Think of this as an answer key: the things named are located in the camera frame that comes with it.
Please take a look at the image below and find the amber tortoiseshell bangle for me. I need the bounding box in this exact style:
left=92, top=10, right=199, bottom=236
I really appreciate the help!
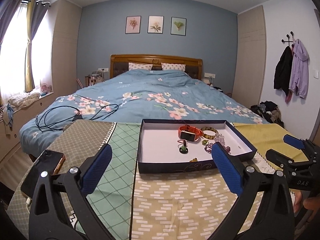
left=201, top=126, right=219, bottom=140

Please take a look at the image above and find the orange smart watch band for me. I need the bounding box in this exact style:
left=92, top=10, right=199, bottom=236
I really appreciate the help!
left=178, top=125, right=203, bottom=142

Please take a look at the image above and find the person's right hand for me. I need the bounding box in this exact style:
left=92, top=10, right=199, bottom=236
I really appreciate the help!
left=293, top=191, right=320, bottom=219

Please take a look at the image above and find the yellow cloth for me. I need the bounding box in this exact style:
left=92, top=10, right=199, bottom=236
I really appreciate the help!
left=234, top=123, right=307, bottom=161

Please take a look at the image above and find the pile of dark clothes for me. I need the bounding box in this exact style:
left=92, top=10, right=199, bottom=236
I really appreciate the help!
left=249, top=101, right=285, bottom=128

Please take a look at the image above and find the black smartphone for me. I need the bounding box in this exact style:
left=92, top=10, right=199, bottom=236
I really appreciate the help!
left=21, top=150, right=66, bottom=199

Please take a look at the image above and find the lilac jacket on hook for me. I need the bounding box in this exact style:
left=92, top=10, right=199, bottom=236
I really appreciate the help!
left=285, top=39, right=309, bottom=104

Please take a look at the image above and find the black jacket on hook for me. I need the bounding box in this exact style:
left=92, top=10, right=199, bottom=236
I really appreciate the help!
left=273, top=46, right=293, bottom=96

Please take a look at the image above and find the patterned patchwork mat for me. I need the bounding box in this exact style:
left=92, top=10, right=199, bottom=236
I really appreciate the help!
left=6, top=119, right=301, bottom=240

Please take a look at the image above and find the black beaded green pendant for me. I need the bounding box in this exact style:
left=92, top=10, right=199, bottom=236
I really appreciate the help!
left=179, top=140, right=188, bottom=154

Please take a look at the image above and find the dark blue shallow tray box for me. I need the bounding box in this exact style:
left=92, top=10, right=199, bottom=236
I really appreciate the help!
left=137, top=119, right=257, bottom=174

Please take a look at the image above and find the white cloth pile on sill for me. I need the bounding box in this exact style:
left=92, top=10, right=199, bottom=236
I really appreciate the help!
left=8, top=92, right=41, bottom=109

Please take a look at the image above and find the blue floral duvet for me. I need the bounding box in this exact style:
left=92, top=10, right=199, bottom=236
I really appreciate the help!
left=20, top=69, right=267, bottom=157

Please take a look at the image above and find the right floral pillow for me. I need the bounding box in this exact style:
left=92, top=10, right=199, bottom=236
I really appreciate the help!
left=161, top=63, right=186, bottom=72

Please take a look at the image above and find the floral pillow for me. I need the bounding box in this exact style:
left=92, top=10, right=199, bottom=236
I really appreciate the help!
left=128, top=62, right=153, bottom=71
left=161, top=63, right=186, bottom=72

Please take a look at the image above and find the green leaf framed picture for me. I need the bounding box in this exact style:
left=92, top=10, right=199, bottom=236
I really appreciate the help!
left=171, top=17, right=187, bottom=36

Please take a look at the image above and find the wooden bed headboard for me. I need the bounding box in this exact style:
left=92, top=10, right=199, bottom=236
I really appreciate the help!
left=109, top=54, right=202, bottom=80

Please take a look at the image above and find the left floral pillow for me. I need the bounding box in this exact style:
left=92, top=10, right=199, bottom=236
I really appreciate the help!
left=128, top=62, right=153, bottom=71

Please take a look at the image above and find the white flower framed picture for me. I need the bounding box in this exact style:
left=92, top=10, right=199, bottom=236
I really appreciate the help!
left=148, top=16, right=164, bottom=34

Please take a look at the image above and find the pink flower framed picture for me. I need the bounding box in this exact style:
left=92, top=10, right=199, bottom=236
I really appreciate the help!
left=125, top=16, right=141, bottom=34

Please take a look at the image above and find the grey gold right curtain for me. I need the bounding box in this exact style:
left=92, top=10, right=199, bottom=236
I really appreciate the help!
left=24, top=0, right=52, bottom=93

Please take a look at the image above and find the clear crystal bead bracelet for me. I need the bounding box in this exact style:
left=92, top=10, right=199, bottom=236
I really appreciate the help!
left=214, top=133, right=226, bottom=147

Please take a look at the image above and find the purple beaded bracelet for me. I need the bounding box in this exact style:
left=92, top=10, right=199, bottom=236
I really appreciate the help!
left=203, top=142, right=231, bottom=156

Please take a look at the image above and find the black charger cable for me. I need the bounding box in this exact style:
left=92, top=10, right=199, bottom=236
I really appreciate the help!
left=35, top=103, right=120, bottom=132

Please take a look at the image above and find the black wall coat hook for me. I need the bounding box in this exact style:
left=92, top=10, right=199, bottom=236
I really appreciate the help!
left=281, top=31, right=296, bottom=48

